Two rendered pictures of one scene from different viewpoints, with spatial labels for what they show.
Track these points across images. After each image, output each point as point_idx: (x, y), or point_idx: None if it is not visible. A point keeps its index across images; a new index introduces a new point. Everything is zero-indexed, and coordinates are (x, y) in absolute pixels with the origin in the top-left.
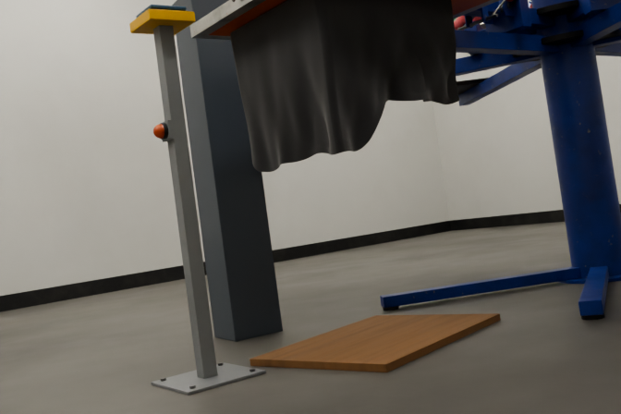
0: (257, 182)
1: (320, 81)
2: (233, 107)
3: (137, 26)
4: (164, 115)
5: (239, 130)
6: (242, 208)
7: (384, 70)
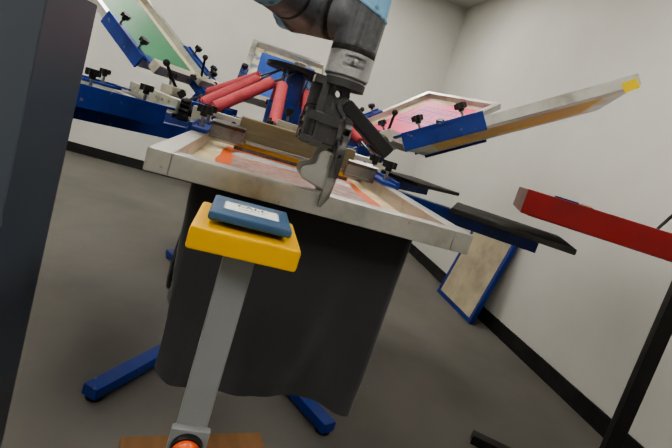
0: (26, 307)
1: (359, 334)
2: (36, 200)
3: (229, 254)
4: (181, 408)
5: (32, 235)
6: (0, 356)
7: None
